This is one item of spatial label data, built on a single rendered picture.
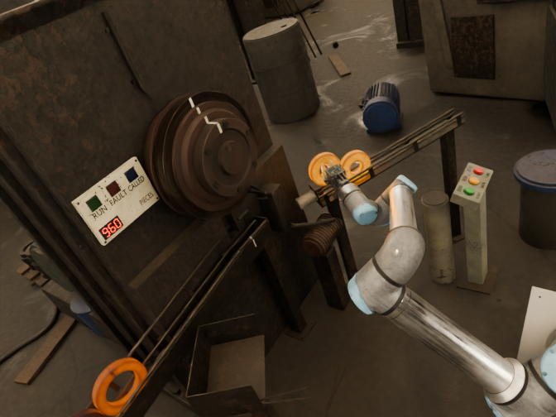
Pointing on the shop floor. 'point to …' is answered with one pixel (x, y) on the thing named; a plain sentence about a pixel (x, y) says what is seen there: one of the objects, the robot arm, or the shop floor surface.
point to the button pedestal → (475, 233)
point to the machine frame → (44, 105)
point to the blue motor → (382, 108)
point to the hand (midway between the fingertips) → (323, 165)
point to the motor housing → (328, 261)
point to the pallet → (35, 275)
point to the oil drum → (282, 70)
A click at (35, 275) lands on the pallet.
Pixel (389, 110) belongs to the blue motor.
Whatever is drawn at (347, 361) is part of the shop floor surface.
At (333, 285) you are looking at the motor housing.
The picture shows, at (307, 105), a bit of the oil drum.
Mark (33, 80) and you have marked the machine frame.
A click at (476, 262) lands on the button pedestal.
